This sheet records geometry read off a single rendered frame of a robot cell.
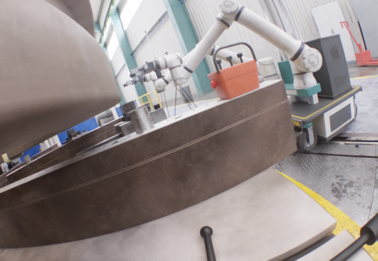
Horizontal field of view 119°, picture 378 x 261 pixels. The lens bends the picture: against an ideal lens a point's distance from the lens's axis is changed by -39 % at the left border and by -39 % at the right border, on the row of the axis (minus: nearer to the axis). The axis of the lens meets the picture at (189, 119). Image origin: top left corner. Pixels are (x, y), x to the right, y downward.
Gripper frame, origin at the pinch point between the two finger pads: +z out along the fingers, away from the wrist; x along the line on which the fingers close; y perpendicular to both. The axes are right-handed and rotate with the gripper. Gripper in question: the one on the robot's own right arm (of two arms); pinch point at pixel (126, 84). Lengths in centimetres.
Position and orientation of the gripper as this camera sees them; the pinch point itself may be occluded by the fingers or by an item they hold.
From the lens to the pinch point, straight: 159.3
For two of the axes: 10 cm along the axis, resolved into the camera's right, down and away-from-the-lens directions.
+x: -5.0, 0.1, 8.7
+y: 3.4, 9.2, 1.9
